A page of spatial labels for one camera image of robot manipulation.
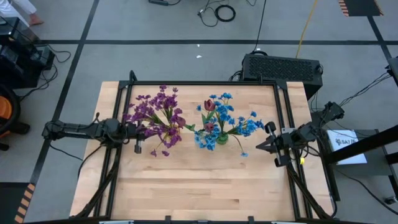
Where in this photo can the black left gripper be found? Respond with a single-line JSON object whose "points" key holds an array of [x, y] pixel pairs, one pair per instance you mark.
{"points": [[136, 132]]}

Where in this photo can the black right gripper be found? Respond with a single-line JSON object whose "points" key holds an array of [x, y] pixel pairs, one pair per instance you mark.
{"points": [[281, 143]]}

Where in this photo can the purple artificial flower bunch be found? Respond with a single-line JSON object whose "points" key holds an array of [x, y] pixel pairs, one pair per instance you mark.
{"points": [[171, 138], [168, 101], [141, 109]]}

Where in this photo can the blue artificial flower bunch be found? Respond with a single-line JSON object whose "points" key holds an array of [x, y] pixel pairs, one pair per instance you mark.
{"points": [[206, 141], [222, 109], [248, 126]]}

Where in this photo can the green glass vase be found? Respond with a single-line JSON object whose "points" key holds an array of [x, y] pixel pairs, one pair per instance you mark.
{"points": [[222, 139]]}

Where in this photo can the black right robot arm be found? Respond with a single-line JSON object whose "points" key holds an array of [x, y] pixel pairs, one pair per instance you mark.
{"points": [[314, 130]]}

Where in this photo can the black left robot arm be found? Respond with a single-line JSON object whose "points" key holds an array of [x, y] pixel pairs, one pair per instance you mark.
{"points": [[77, 129]]}

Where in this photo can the small yellow tag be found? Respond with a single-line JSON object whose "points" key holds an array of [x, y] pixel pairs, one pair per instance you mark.
{"points": [[302, 160]]}

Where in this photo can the white printed sheet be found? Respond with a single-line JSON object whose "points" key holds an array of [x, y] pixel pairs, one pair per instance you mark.
{"points": [[342, 137]]}

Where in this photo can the black computer case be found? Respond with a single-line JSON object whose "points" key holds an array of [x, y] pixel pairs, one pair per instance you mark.
{"points": [[280, 70]]}

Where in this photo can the silver aluminium extrusion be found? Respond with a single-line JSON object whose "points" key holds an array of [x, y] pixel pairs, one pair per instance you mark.
{"points": [[289, 222], [116, 222]]}

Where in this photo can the black diagonal beam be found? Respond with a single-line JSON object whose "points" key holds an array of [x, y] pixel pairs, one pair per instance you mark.
{"points": [[373, 141]]}

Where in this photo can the dark grey side table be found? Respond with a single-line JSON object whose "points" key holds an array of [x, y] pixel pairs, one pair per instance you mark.
{"points": [[373, 177]]}

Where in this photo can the black power strip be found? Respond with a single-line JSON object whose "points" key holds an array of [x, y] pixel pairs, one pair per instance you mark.
{"points": [[158, 2]]}

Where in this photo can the orange black shop vacuum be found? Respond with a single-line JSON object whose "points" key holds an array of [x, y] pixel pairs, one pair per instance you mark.
{"points": [[4, 109]]}

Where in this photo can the black equipment stack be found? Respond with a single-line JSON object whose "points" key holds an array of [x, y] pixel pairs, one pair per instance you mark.
{"points": [[18, 62]]}

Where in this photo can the black mat orange stripes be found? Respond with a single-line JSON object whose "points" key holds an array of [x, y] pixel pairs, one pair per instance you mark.
{"points": [[12, 202], [360, 7]]}

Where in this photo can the black equipment corner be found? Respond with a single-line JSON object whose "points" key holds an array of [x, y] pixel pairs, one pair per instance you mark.
{"points": [[394, 70]]}

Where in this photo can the person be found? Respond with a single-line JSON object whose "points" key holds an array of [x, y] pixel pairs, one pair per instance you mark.
{"points": [[18, 7]]}

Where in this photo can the black aluminium table frame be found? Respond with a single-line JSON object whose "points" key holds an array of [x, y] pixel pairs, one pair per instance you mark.
{"points": [[202, 83]]}

